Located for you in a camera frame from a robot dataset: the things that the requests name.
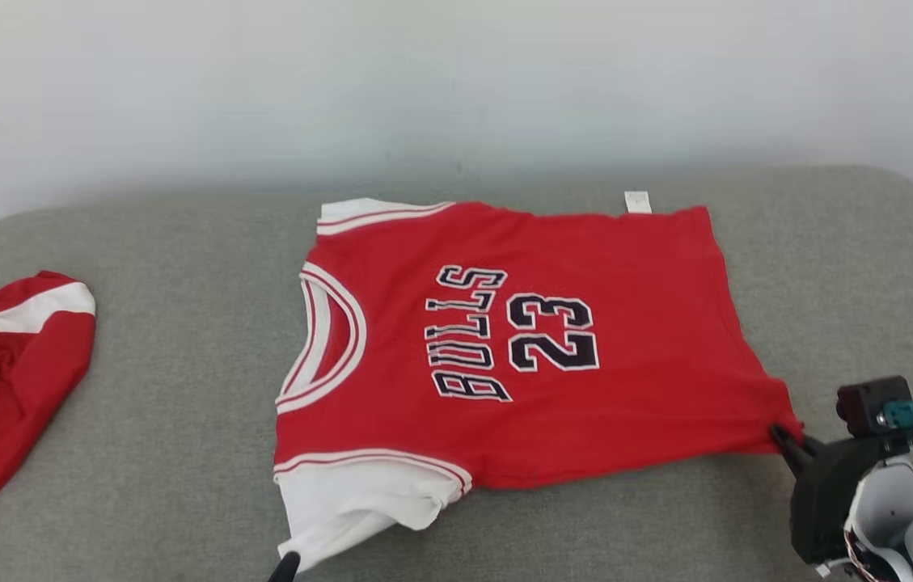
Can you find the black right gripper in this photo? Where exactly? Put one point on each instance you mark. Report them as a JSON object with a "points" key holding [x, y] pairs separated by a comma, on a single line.
{"points": [[828, 501]]}

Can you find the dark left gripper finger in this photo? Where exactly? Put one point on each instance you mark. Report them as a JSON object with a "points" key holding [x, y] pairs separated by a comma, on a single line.
{"points": [[286, 568]]}

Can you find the red Bulls 23 jersey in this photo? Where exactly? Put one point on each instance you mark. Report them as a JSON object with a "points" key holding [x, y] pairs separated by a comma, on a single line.
{"points": [[626, 388]]}

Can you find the red shorts with white band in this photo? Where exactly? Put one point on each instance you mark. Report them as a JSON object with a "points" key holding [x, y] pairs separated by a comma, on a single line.
{"points": [[11, 388]]}

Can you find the grey fabric sofa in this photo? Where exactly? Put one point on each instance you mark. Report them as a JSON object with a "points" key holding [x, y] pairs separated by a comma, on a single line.
{"points": [[181, 364]]}

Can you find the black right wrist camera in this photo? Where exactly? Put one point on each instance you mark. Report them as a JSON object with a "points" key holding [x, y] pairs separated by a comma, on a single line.
{"points": [[868, 404]]}

